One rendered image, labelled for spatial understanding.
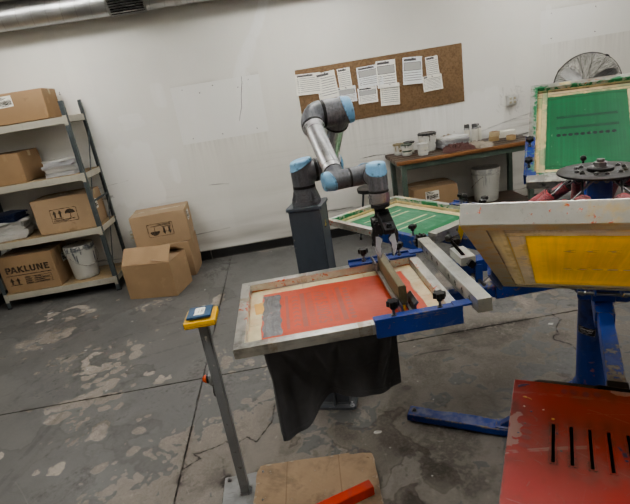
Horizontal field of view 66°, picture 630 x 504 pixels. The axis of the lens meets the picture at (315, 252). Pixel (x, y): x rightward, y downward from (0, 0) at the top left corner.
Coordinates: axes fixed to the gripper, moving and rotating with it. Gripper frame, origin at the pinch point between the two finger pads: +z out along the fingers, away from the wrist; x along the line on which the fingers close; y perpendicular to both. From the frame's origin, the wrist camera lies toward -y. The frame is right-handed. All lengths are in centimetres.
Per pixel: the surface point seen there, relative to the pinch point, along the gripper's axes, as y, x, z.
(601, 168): -3, -83, -19
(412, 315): -30.3, -0.1, 11.4
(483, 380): 61, -60, 113
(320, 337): -29.0, 31.4, 13.9
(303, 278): 25.6, 33.2, 14.0
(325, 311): -5.6, 27.3, 16.3
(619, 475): -115, -11, 1
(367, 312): -12.7, 12.3, 16.4
